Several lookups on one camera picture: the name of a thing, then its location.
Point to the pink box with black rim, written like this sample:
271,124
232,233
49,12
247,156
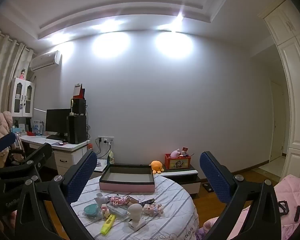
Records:
126,187

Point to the white wall socket strip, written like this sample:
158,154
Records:
106,139

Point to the white glass-door cabinet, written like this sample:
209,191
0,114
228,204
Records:
23,82

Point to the blue and white box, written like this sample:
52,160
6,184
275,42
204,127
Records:
37,127

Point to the white striped quilt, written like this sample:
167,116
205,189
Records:
170,205

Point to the cream curtain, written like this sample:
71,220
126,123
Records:
2,62

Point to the black remote control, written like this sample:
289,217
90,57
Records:
297,213

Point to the black speaker box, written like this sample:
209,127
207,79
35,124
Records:
80,106

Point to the white hair dryer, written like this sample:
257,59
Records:
135,211

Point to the black office chair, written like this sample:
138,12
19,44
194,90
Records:
16,155

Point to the white desk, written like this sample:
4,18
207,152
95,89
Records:
65,155

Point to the white wardrobe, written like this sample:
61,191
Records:
295,80

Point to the pink block toy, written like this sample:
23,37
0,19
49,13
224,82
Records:
116,200

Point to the pink plush toy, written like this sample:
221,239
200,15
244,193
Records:
175,153

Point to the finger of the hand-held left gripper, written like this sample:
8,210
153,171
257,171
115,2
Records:
2,142
40,153

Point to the orange octopus plush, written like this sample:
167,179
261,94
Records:
156,165

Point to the clear plastic box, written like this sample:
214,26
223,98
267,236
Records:
117,210

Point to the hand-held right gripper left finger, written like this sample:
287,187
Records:
82,177

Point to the red and white carton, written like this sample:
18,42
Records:
78,91

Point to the yellow highlighter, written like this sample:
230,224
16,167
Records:
107,225

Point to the black computer tower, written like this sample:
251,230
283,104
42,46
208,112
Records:
77,130

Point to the small pink doll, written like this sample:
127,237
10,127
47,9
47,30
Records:
22,74

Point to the pink blanket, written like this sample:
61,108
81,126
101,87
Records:
287,190

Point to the white door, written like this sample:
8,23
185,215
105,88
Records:
276,120

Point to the white air conditioner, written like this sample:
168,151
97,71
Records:
43,60

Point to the small cream desk lamp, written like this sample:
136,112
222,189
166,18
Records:
71,103

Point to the low black and white cabinet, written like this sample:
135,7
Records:
190,182

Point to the black keyboard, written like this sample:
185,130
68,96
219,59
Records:
55,137

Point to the pink down jacket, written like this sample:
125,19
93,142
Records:
0,127

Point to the yellow snack bag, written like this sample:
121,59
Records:
111,156

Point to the red toy box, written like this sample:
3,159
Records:
177,164

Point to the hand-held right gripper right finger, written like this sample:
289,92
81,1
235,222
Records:
215,177

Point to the black computer monitor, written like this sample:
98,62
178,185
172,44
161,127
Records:
56,121

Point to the black clip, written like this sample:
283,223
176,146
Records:
283,208

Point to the pink bear figurine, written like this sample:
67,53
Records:
151,208

